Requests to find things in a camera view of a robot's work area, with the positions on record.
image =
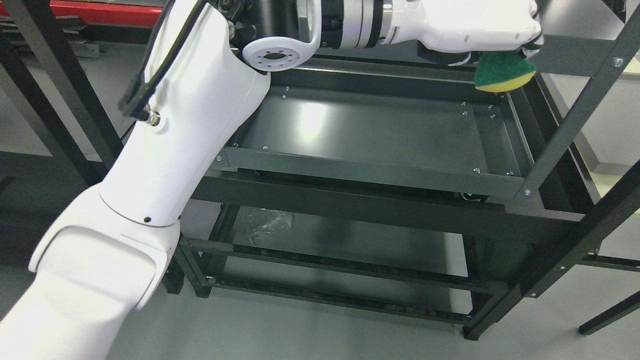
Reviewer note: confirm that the dark metal shelf rack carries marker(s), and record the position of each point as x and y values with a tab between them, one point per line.
375	141

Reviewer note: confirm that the red metal beam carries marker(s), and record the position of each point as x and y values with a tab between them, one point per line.
107	13

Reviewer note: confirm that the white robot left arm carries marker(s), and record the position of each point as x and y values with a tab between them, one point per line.
208	68

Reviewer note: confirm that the crumpled clear plastic bag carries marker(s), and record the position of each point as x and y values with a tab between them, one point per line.
263	225

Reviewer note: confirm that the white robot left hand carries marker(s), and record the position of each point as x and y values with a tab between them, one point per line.
466	26

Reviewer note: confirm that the green yellow sponge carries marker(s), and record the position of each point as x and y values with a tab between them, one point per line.
503	71

